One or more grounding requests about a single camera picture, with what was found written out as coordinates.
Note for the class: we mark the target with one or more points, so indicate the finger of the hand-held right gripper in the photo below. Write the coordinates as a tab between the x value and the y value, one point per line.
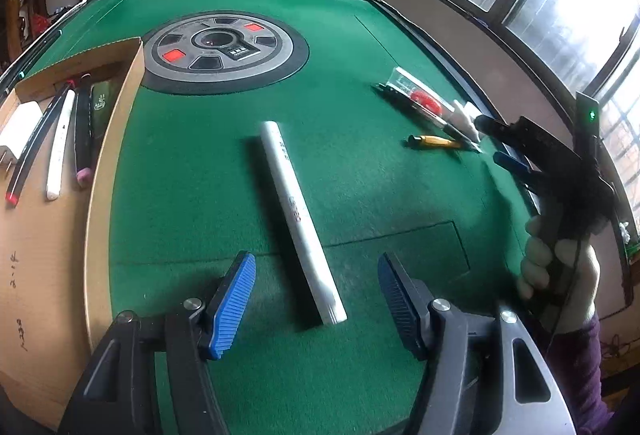
507	161
500	127

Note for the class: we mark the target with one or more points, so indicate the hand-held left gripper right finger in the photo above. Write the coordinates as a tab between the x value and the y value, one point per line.
397	305

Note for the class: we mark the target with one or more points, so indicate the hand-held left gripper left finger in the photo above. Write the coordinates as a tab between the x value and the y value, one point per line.
232	305

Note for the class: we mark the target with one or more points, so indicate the plain white bottle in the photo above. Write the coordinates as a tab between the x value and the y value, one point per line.
465	120

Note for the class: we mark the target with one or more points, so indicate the black clear gel pen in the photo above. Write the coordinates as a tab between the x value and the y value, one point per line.
452	131

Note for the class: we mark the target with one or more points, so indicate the yellow and black pen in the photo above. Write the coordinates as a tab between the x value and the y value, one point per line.
435	142

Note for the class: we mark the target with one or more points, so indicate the clear case with red insert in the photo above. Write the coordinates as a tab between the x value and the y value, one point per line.
417	95

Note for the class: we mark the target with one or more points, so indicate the long white tube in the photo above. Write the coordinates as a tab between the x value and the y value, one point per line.
295	210

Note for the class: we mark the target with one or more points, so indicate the cardboard box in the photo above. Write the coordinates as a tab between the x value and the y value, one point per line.
30	290

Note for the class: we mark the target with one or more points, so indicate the black marker with pink cap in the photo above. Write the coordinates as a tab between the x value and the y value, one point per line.
82	135

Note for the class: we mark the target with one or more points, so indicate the slim white pen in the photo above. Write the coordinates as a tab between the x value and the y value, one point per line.
59	150

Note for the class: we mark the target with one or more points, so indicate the green lighter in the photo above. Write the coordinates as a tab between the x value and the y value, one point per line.
102	107

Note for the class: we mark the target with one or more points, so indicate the black marker with red cap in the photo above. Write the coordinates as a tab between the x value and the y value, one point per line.
30	150

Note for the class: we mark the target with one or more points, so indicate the white charger with orange port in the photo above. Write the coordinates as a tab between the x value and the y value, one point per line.
20	125

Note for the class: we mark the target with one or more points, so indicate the person's right forearm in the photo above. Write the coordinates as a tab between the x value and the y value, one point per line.
590	375

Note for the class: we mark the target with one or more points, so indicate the person's right hand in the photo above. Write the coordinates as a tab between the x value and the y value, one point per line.
532	265

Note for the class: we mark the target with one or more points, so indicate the round grey table control panel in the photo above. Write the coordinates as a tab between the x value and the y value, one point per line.
225	50

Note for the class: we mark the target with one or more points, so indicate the black stick with green tip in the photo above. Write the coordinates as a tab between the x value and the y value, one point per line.
23	74

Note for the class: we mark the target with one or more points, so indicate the red plastic bag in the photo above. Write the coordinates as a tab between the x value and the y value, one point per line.
38	23

